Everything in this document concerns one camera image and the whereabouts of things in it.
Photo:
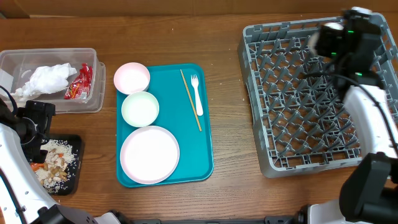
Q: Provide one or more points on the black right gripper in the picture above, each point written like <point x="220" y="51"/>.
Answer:
<point x="329" y="39"/>

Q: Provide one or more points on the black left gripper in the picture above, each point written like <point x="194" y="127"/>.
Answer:
<point x="37" y="154"/>

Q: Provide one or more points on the white napkin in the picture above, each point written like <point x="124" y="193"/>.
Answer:
<point x="45" y="80"/>

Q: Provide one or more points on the red snack wrapper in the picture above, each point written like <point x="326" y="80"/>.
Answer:
<point x="79" y="89"/>

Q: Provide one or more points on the light green bowl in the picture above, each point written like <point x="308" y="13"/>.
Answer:
<point x="140" y="109"/>

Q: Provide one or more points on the white cup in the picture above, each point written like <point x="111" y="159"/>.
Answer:
<point x="312" y="43"/>

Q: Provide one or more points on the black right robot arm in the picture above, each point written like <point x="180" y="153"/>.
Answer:
<point x="364" y="198"/>

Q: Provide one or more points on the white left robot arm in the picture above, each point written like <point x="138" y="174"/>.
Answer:
<point x="23" y="198"/>

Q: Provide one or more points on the peanuts and rice waste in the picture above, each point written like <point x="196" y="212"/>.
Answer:
<point x="60" y="167"/>

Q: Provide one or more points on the black waste tray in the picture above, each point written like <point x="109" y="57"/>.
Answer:
<point x="78" y="148"/>

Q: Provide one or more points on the orange carrot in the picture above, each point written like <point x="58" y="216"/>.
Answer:
<point x="36" y="166"/>

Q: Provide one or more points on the clear plastic bin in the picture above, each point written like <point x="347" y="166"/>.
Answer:
<point x="17" y="66"/>

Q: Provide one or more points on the grey dish rack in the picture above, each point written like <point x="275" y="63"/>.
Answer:
<point x="300" y="125"/>

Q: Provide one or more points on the pink plate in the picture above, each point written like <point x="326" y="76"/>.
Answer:
<point x="149" y="155"/>

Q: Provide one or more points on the pink bowl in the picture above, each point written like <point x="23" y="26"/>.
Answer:
<point x="131" y="77"/>

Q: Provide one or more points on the teal tray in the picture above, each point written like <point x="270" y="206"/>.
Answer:
<point x="196" y="150"/>

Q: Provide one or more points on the white plastic fork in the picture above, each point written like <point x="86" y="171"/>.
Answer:
<point x="198" y="104"/>

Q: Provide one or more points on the wooden chopstick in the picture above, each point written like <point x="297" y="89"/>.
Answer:
<point x="191" y="101"/>

